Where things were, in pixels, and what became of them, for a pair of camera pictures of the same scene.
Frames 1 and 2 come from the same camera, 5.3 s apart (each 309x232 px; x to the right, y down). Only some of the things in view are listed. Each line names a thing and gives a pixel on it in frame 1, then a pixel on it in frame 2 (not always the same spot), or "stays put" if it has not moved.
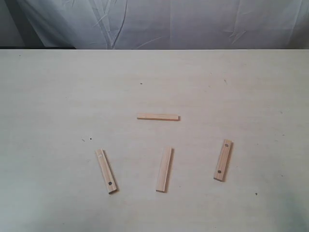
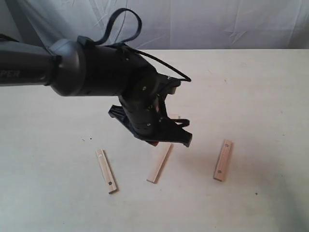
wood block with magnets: x=224 y=161 stays put
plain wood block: x=165 y=168 → x=164 y=149
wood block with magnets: x=109 y=177 stays put
